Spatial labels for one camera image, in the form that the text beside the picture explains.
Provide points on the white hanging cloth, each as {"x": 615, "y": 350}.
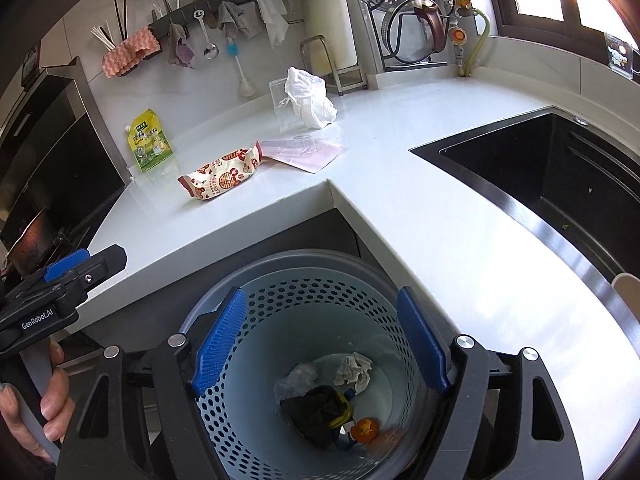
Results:
{"x": 273, "y": 15}

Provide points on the white paper towel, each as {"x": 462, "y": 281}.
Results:
{"x": 307, "y": 93}

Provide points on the red white snack wrapper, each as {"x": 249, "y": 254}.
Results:
{"x": 222, "y": 174}

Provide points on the black cloth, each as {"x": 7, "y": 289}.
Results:
{"x": 319, "y": 414}

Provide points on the grey perforated trash basket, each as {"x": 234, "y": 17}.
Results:
{"x": 313, "y": 307}

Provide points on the black kitchen sink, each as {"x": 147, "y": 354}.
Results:
{"x": 571, "y": 185}

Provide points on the pink toothbrush blister package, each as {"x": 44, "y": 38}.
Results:
{"x": 303, "y": 152}

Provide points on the black stove range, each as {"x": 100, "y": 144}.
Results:
{"x": 61, "y": 171}

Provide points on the crumpled grey tissue in bin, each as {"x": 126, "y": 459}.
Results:
{"x": 354, "y": 372}

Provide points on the person's left hand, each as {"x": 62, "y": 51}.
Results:
{"x": 56, "y": 407}

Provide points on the black lid rack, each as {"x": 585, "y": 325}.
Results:
{"x": 375, "y": 16}

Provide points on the purple grey hanging cloth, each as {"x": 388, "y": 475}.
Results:
{"x": 180, "y": 54}

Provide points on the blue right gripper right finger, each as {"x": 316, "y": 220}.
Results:
{"x": 426, "y": 341}

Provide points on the orange mandarin peel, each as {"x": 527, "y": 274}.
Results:
{"x": 364, "y": 430}

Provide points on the white cutting board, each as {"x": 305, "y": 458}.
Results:
{"x": 329, "y": 41}

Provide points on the pink waffle dishcloth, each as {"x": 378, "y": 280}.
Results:
{"x": 129, "y": 53}

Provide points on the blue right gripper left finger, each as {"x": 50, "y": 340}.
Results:
{"x": 218, "y": 342}

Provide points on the steel pot lid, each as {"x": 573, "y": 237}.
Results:
{"x": 412, "y": 31}

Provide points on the glass mug on sill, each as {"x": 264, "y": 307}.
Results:
{"x": 621, "y": 56}

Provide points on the steel cutting board stand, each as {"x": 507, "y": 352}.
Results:
{"x": 332, "y": 70}

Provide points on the clear plastic cup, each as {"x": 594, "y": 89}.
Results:
{"x": 288, "y": 120}

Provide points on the yellow green refill pouch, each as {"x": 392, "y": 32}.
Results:
{"x": 147, "y": 141}

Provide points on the white chopsticks bundle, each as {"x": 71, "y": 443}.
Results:
{"x": 104, "y": 34}

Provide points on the blue white bottle brush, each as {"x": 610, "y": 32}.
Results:
{"x": 246, "y": 88}

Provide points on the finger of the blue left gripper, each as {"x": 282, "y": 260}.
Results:
{"x": 95, "y": 269}
{"x": 57, "y": 269}

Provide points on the steel ladle spoon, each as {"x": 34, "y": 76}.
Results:
{"x": 211, "y": 50}

